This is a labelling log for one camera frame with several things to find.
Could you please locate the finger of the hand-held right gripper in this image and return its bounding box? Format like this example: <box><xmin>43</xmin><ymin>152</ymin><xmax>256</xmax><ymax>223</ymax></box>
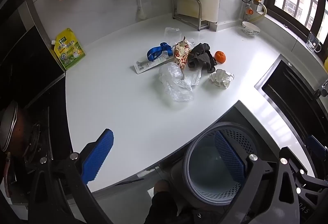
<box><xmin>305</xmin><ymin>134</ymin><xmax>328</xmax><ymax>176</ymax></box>

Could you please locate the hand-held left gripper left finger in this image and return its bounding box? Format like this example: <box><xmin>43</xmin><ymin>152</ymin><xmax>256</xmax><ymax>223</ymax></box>
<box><xmin>28</xmin><ymin>129</ymin><xmax>114</xmax><ymax>224</ymax></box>

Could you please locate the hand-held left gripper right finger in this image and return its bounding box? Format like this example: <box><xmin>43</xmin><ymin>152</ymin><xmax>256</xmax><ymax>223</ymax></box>
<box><xmin>214</xmin><ymin>130</ymin><xmax>303</xmax><ymax>224</ymax></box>

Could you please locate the grey perforated waste bin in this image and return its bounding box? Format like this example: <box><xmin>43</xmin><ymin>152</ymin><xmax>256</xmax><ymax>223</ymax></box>
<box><xmin>168</xmin><ymin>122</ymin><xmax>258</xmax><ymax>208</ymax></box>

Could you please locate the white tissue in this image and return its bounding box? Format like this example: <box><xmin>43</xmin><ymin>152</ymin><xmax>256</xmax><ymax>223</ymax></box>
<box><xmin>209</xmin><ymin>68</ymin><xmax>235</xmax><ymax>90</ymax></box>

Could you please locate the clear plastic bag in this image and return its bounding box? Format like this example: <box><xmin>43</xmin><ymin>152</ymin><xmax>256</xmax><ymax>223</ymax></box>
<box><xmin>157</xmin><ymin>62</ymin><xmax>194</xmax><ymax>102</ymax></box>

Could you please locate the orange tangerine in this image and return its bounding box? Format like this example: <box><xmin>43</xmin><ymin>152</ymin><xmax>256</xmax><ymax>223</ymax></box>
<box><xmin>214</xmin><ymin>50</ymin><xmax>227</xmax><ymax>64</ymax></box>

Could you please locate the clear toothbrush package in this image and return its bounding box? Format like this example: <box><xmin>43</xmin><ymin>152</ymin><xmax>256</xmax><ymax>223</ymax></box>
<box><xmin>134</xmin><ymin>53</ymin><xmax>175</xmax><ymax>74</ymax></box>

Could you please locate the dark grey cloth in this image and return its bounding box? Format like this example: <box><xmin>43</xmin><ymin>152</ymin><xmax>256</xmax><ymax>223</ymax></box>
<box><xmin>187</xmin><ymin>43</ymin><xmax>218</xmax><ymax>73</ymax></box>

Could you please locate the red white snack wrapper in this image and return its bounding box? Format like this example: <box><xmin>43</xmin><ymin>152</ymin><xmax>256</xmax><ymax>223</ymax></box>
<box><xmin>174</xmin><ymin>36</ymin><xmax>190</xmax><ymax>71</ymax></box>

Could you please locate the white printed plastic package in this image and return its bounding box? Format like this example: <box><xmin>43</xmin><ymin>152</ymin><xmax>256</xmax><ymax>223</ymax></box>
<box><xmin>185</xmin><ymin>41</ymin><xmax>199</xmax><ymax>53</ymax></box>

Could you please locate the blue lanyard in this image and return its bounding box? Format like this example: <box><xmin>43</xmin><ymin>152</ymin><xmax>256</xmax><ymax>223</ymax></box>
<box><xmin>147</xmin><ymin>42</ymin><xmax>173</xmax><ymax>62</ymax></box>

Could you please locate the clear plastic cup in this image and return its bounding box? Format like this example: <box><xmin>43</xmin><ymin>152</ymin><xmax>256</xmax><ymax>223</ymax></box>
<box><xmin>164</xmin><ymin>27</ymin><xmax>182</xmax><ymax>46</ymax></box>

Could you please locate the metal sink faucet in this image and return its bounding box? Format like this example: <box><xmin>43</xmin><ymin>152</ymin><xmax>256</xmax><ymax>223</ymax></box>
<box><xmin>315</xmin><ymin>80</ymin><xmax>328</xmax><ymax>98</ymax></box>

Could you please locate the black kitchen sink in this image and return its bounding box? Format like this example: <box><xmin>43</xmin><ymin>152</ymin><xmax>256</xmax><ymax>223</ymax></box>
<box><xmin>254</xmin><ymin>53</ymin><xmax>328</xmax><ymax>142</ymax></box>

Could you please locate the person's leg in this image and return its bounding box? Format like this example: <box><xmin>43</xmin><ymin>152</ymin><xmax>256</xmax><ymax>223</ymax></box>
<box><xmin>145</xmin><ymin>179</ymin><xmax>195</xmax><ymax>224</ymax></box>

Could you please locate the brown cooking pot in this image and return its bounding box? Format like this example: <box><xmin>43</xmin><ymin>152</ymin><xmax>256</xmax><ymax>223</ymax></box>
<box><xmin>0</xmin><ymin>101</ymin><xmax>34</xmax><ymax>158</ymax></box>

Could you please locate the clear glass mug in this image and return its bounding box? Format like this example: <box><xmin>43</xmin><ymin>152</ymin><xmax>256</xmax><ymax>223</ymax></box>
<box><xmin>306</xmin><ymin>32</ymin><xmax>323</xmax><ymax>53</ymax></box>

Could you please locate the yellow seasoning pouch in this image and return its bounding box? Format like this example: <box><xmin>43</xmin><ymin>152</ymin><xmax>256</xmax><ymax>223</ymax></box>
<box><xmin>50</xmin><ymin>28</ymin><xmax>86</xmax><ymax>71</ymax></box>

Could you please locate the black integrated stove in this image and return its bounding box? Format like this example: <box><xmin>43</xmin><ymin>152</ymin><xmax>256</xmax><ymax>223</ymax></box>
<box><xmin>0</xmin><ymin>0</ymin><xmax>75</xmax><ymax>204</ymax></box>

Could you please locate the white patterned bowl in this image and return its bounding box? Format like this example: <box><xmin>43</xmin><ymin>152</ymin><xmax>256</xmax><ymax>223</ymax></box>
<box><xmin>241</xmin><ymin>21</ymin><xmax>260</xmax><ymax>37</ymax></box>

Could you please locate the steel cutting board rack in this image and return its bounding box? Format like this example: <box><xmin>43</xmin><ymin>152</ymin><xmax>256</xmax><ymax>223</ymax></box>
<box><xmin>172</xmin><ymin>0</ymin><xmax>209</xmax><ymax>31</ymax></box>

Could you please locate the orange white gas regulator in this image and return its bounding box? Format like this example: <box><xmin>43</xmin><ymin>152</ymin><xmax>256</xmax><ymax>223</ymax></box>
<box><xmin>243</xmin><ymin>5</ymin><xmax>254</xmax><ymax>21</ymax></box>

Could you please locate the blue white bottle brush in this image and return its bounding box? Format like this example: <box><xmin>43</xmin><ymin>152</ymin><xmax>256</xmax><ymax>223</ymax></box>
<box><xmin>133</xmin><ymin>0</ymin><xmax>147</xmax><ymax>19</ymax></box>

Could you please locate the yellow gas hose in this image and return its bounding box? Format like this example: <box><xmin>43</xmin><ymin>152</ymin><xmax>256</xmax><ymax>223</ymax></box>
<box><xmin>252</xmin><ymin>4</ymin><xmax>268</xmax><ymax>24</ymax></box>

